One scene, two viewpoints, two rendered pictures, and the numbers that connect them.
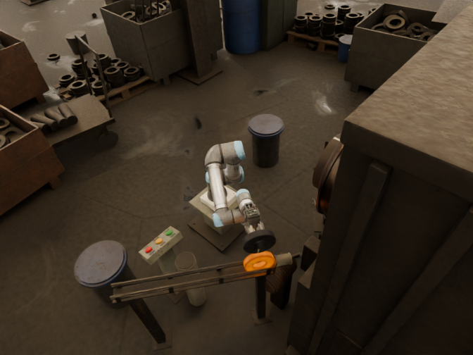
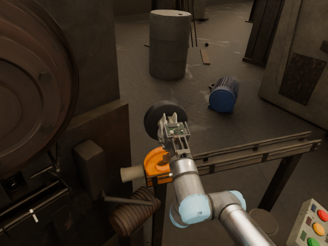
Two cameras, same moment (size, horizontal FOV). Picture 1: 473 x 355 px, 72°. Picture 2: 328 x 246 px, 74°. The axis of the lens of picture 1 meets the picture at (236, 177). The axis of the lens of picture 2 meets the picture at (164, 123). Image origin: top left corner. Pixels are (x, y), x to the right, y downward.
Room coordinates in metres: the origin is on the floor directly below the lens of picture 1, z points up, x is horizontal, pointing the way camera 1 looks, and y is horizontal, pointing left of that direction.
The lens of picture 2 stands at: (1.44, -0.15, 1.34)
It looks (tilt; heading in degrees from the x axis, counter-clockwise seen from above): 35 degrees down; 174
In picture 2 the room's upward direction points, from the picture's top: 4 degrees clockwise
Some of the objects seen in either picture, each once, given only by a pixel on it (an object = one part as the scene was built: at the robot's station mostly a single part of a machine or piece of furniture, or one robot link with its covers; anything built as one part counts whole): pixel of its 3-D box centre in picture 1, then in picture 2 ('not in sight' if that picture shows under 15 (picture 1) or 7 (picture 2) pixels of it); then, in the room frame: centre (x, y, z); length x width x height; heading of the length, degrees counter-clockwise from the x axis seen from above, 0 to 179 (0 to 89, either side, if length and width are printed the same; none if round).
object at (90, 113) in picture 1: (46, 110); not in sight; (2.73, 1.77, 0.48); 1.18 x 0.65 x 0.96; 124
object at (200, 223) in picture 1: (219, 213); not in sight; (1.59, 0.15, 0.13); 0.40 x 0.40 x 0.26; 45
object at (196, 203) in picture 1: (218, 201); not in sight; (1.59, 0.15, 0.28); 0.32 x 0.32 x 0.04; 45
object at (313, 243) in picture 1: (314, 257); (92, 170); (0.83, -0.36, 0.68); 0.11 x 0.08 x 0.24; 44
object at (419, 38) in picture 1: (406, 54); not in sight; (3.40, -2.03, 0.39); 1.03 x 0.83 x 0.79; 48
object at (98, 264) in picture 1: (111, 277); not in sight; (1.06, 0.89, 0.21); 0.32 x 0.32 x 0.43
